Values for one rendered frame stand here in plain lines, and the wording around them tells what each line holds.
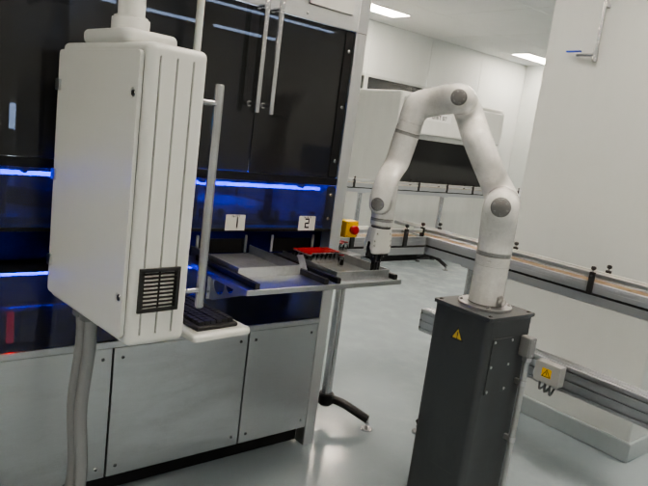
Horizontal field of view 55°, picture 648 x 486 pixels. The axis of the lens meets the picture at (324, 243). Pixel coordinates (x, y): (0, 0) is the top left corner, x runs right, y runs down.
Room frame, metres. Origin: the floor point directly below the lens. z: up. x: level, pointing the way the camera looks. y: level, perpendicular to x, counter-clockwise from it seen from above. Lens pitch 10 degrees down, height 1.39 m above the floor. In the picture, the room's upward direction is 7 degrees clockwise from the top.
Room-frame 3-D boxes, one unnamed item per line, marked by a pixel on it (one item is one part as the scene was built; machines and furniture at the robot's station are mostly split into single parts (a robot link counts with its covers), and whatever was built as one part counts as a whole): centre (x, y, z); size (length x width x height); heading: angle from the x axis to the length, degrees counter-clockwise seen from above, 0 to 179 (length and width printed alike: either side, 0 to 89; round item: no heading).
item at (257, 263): (2.25, 0.28, 0.90); 0.34 x 0.26 x 0.04; 40
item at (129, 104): (1.72, 0.58, 1.19); 0.50 x 0.19 x 0.78; 45
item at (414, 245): (3.01, -0.22, 0.92); 0.69 x 0.16 x 0.16; 130
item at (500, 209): (2.15, -0.59, 1.16); 0.19 x 0.12 x 0.24; 163
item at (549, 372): (2.59, -1.04, 0.50); 0.12 x 0.05 x 0.09; 40
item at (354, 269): (2.38, -0.05, 0.90); 0.34 x 0.26 x 0.04; 40
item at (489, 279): (2.18, -0.60, 0.95); 0.19 x 0.19 x 0.18
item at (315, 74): (2.49, 0.15, 1.51); 0.43 x 0.01 x 0.59; 130
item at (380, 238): (2.31, -0.20, 1.03); 0.10 x 0.08 x 0.11; 130
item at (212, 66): (2.20, 0.50, 1.51); 0.47 x 0.01 x 0.59; 130
